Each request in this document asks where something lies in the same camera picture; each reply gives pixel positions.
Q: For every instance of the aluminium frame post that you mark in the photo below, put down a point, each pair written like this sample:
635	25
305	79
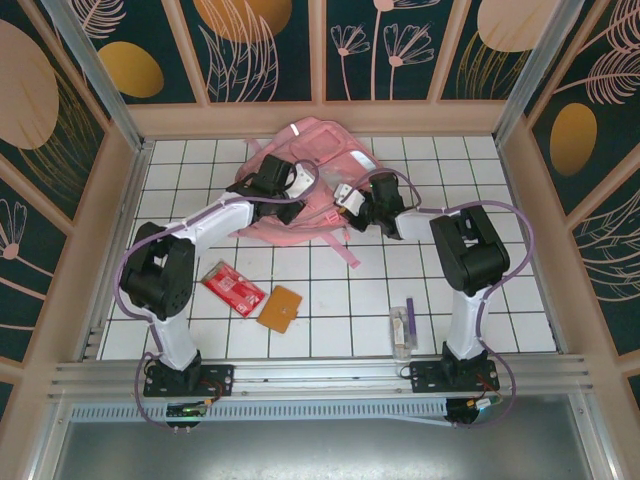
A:
99	80
541	70

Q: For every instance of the aluminium side rail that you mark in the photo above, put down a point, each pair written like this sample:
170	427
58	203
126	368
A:
510	160
136	175

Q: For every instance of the red tissue packet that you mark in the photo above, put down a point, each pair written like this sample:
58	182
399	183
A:
232	287

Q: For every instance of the purple pen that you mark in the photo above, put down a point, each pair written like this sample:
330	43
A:
412	325

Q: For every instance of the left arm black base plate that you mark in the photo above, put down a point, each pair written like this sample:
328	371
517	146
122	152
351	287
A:
220	377

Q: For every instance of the orange leather wallet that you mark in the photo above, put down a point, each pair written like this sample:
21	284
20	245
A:
280	310

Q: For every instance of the aluminium mounting rail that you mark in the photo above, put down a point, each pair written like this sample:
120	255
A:
320	372

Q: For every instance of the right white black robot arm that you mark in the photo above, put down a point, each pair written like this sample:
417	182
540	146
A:
465	330

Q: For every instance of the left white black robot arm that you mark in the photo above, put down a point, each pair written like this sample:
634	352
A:
175	340

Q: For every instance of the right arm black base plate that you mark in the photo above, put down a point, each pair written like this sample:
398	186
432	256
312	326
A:
425	377

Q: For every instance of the grey metal sheet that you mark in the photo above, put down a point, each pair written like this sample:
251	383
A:
320	455

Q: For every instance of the clear plastic pencil case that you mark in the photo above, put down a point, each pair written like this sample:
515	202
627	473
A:
400	332

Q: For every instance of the pink student backpack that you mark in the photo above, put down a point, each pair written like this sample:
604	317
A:
320	150

